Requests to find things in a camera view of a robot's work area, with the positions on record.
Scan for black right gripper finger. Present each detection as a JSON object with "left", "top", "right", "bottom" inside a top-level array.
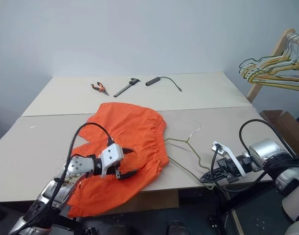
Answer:
[{"left": 200, "top": 168, "right": 226, "bottom": 183}]

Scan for open brown cardboard box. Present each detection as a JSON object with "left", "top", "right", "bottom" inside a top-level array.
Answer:
[{"left": 259, "top": 110, "right": 299, "bottom": 160}]

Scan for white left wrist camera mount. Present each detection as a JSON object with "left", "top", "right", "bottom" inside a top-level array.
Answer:
[{"left": 99, "top": 143, "right": 123, "bottom": 178}]

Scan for black table frame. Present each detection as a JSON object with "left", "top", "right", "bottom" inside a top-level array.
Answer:
[{"left": 75, "top": 181, "right": 277, "bottom": 235}]

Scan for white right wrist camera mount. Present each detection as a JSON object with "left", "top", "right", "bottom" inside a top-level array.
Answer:
[{"left": 211, "top": 141, "right": 247, "bottom": 177}]

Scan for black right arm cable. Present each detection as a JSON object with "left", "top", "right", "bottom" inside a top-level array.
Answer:
[{"left": 211, "top": 119, "right": 299, "bottom": 193}]

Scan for orange handled pliers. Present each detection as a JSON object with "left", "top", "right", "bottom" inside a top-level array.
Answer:
[{"left": 91, "top": 82, "right": 110, "bottom": 96}]

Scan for olive wire hanger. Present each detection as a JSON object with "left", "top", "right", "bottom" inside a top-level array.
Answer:
[{"left": 164, "top": 119, "right": 216, "bottom": 190}]

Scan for black USB hub with cable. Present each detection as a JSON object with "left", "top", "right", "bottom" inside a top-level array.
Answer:
[{"left": 145, "top": 76, "right": 183, "bottom": 93}]

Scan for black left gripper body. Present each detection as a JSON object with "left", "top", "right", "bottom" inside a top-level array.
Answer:
[{"left": 106, "top": 147, "right": 126, "bottom": 180}]

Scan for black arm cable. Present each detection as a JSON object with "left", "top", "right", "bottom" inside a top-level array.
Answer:
[
  {"left": 211, "top": 119, "right": 299, "bottom": 193},
  {"left": 22, "top": 122, "right": 115, "bottom": 228}
]

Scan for orange shorts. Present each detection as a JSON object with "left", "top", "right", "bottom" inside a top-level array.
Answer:
[{"left": 66, "top": 102, "right": 170, "bottom": 218}]

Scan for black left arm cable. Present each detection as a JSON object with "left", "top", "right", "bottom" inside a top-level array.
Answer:
[{"left": 22, "top": 122, "right": 115, "bottom": 228}]

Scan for wooden clothes rack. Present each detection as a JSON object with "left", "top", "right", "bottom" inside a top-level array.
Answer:
[{"left": 246, "top": 28, "right": 299, "bottom": 101}]

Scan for black caliper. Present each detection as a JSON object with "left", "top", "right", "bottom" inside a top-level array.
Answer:
[{"left": 114, "top": 77, "right": 141, "bottom": 98}]

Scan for rack of wire hangers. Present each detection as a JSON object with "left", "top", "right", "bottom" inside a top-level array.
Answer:
[{"left": 246, "top": 34, "right": 299, "bottom": 93}]

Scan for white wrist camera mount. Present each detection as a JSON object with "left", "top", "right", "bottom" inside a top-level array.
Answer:
[
  {"left": 99, "top": 143, "right": 123, "bottom": 178},
  {"left": 211, "top": 141, "right": 247, "bottom": 177}
]

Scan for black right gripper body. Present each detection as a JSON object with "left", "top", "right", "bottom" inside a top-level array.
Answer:
[{"left": 216, "top": 158, "right": 241, "bottom": 184}]

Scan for flat brown cardboard box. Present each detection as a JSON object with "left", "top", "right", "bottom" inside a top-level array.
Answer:
[{"left": 124, "top": 189, "right": 179, "bottom": 209}]

